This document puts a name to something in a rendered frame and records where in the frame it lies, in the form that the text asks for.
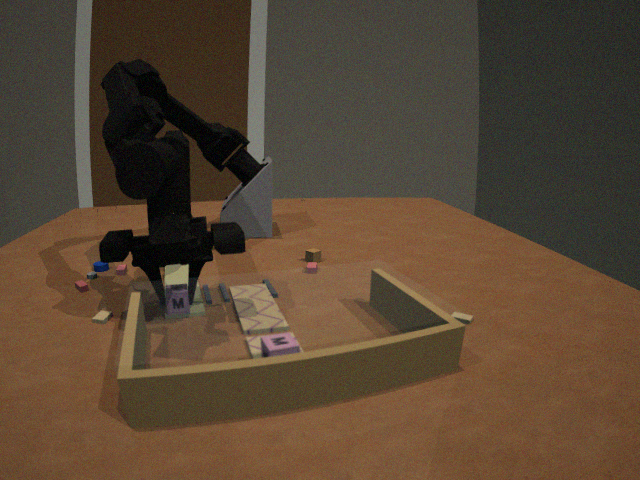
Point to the blue cylinder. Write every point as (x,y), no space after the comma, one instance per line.
(100,267)

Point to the tan flat block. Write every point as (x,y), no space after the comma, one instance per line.
(102,317)

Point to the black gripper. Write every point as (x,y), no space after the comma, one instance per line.
(227,238)

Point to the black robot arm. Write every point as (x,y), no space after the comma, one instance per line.
(138,106)

